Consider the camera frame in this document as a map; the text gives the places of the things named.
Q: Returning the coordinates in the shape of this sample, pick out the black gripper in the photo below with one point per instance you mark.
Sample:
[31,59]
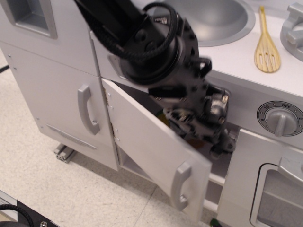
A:
[194,107]

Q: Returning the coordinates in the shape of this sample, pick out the grey round sink bowl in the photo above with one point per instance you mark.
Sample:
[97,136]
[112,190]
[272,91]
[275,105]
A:
[216,22]

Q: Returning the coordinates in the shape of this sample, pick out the grey oven door handle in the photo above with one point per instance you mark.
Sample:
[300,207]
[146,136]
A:
[292,170]

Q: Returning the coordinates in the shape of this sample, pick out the white fridge door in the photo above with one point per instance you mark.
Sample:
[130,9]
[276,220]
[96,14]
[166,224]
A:
[50,91]

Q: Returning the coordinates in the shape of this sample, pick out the white toy kitchen body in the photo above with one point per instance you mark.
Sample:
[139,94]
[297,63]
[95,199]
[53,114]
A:
[87,193]

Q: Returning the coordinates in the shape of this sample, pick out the grey ice dispenser recess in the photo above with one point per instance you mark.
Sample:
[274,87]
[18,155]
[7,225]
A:
[32,15]

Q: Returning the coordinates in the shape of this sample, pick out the grey timer knob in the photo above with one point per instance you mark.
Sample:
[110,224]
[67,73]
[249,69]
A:
[280,118]

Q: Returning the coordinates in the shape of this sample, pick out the grey cabinet door handle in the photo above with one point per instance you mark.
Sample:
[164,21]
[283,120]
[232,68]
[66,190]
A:
[177,198]

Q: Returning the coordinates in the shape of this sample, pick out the green object on floor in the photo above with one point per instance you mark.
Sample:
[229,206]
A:
[215,223]

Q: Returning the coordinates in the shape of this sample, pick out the white oven door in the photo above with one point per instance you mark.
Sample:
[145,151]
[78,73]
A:
[278,201]

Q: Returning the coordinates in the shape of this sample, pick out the grey fridge door handle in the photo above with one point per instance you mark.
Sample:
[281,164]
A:
[83,95]

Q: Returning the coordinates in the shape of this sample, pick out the aluminium extrusion rail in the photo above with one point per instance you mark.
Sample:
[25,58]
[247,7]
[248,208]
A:
[64,153]

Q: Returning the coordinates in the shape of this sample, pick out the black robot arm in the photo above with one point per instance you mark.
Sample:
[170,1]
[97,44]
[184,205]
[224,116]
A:
[158,50]

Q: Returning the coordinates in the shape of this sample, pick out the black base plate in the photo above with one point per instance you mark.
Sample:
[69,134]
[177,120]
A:
[17,214]

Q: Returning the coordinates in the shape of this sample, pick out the white cabinet door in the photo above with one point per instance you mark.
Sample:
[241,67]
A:
[156,149]

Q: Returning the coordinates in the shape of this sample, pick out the yellow slotted wooden spoon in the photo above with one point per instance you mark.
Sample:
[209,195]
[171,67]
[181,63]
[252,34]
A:
[266,57]

